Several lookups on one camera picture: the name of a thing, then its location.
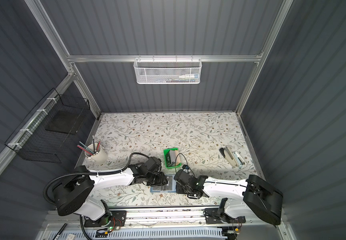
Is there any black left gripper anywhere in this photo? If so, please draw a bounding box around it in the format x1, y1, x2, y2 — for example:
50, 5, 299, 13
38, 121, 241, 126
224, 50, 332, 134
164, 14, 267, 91
145, 171, 170, 187

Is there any blue leather card holder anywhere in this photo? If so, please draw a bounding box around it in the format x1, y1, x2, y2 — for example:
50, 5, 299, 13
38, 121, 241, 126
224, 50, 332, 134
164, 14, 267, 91
149, 174, 178, 194

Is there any stack of cards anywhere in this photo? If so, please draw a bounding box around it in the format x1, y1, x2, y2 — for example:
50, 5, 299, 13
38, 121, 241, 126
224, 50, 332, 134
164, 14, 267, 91
167, 150, 181, 167

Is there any green plastic card tray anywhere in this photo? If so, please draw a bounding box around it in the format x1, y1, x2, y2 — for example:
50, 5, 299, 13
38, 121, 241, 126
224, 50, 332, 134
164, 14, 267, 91
163, 148, 182, 169

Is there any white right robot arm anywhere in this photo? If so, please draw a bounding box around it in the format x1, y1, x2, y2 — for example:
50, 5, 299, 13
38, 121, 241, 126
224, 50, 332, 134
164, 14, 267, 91
174, 170, 284, 226

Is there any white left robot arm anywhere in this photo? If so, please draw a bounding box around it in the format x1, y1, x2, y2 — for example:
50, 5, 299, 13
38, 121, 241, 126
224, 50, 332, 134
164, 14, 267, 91
43, 153, 168, 221

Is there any beige black stapler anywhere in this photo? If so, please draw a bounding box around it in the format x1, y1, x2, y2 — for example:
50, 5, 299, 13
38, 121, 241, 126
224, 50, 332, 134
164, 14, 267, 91
219, 147, 239, 167

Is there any white pencil cup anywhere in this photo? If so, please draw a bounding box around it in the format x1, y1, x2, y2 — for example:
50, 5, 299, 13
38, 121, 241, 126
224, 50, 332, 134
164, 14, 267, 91
84, 143, 108, 164

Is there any green pencil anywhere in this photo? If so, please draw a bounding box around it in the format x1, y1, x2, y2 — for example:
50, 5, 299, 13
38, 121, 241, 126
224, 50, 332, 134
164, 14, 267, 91
77, 142, 95, 156

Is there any white tube in basket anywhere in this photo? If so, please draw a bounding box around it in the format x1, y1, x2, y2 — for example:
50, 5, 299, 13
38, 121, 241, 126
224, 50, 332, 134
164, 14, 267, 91
179, 74, 200, 81

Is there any black pen on base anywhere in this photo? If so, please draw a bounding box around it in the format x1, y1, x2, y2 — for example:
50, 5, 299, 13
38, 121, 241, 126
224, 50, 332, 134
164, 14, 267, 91
52, 223, 67, 240

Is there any black corrugated left cable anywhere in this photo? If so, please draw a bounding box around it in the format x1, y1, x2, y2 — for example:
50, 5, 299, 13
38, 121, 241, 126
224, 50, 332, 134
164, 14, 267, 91
42, 152, 151, 206

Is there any thin black right cable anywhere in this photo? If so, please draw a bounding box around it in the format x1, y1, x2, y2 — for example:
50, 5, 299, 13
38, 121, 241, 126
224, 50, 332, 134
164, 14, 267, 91
175, 153, 196, 178

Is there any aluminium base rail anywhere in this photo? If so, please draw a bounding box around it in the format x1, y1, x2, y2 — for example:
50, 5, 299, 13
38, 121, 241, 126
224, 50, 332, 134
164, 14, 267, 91
41, 206, 274, 230

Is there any white mesh wall basket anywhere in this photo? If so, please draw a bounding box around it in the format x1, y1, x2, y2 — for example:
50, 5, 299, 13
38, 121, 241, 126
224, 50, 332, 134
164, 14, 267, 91
133, 58, 203, 85

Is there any black wire basket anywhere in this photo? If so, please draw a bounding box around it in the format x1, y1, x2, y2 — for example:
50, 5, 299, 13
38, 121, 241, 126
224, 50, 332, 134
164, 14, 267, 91
4, 89, 90, 163

